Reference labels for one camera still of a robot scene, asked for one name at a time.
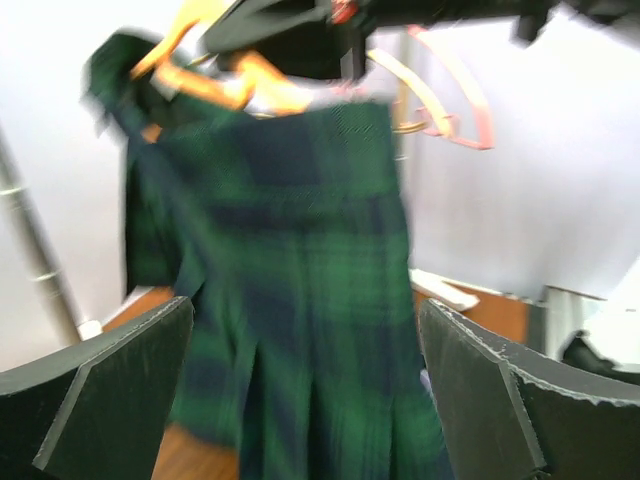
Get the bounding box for pink wavy hanger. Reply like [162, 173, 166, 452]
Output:
[363, 26, 495, 151]

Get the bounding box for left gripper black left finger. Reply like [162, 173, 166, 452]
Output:
[1, 297, 193, 480]

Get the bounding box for orange plastic hanger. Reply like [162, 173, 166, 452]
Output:
[130, 0, 312, 115]

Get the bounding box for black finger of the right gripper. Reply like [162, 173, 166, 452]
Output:
[204, 1, 368, 80]

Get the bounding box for green plaid pleated skirt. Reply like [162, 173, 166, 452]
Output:
[87, 31, 452, 480]

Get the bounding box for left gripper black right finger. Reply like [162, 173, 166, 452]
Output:
[419, 300, 639, 480]

